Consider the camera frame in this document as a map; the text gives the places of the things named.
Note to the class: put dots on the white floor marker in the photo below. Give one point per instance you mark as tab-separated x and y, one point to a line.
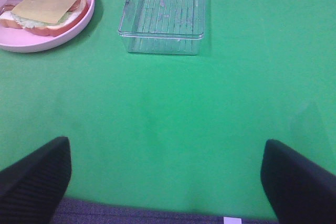
232	220

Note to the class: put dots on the pink round plate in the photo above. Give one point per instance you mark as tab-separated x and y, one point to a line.
20	40

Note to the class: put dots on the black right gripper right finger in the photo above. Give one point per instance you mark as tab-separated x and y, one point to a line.
299	190

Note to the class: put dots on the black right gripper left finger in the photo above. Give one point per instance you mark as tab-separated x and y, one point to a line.
32	188

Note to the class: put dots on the yellow cheese slice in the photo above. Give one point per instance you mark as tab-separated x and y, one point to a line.
46	11

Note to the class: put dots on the right clear plastic tray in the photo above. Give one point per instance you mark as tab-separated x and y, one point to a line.
172	27

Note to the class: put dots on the green lettuce leaf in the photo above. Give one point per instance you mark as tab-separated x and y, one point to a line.
40	13

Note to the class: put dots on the green tablecloth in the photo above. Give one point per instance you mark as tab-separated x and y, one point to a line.
183	133

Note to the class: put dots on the long bacon strip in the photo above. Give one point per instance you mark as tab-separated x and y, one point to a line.
75	6

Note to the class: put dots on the bread slice from tray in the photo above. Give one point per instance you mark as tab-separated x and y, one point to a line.
36	28

